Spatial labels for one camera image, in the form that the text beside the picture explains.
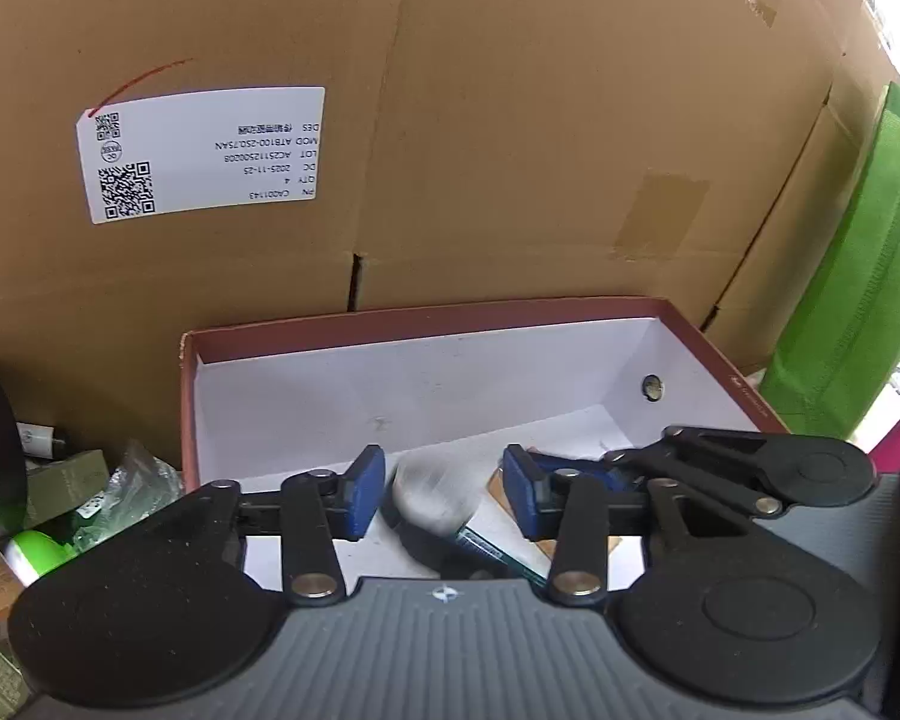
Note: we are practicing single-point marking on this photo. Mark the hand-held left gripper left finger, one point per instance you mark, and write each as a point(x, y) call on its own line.
point(364, 491)

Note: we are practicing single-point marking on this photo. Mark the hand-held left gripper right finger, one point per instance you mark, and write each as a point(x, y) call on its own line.
point(521, 491)

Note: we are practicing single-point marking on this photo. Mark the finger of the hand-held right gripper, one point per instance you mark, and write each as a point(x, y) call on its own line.
point(705, 486)

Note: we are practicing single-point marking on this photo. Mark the pale grey round object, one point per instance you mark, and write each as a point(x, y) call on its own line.
point(435, 491)

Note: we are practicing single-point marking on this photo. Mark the red-brown shoe box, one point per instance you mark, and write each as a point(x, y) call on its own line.
point(420, 390)

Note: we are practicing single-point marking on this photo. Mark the green fabric bag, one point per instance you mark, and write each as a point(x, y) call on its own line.
point(855, 300)

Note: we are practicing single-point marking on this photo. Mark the plain cardboard box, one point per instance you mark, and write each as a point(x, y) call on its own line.
point(787, 277)

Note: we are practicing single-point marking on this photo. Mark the clear crinkled plastic bag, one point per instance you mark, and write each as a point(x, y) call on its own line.
point(135, 487)

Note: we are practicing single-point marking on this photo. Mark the olive green small box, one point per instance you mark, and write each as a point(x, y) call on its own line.
point(67, 484)

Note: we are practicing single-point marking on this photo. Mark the green and white bottle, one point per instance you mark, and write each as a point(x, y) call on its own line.
point(37, 559)

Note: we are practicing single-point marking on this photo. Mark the large cardboard box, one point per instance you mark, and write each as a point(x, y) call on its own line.
point(495, 127)

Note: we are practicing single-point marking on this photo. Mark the white shipping label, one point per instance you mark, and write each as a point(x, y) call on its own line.
point(195, 154)

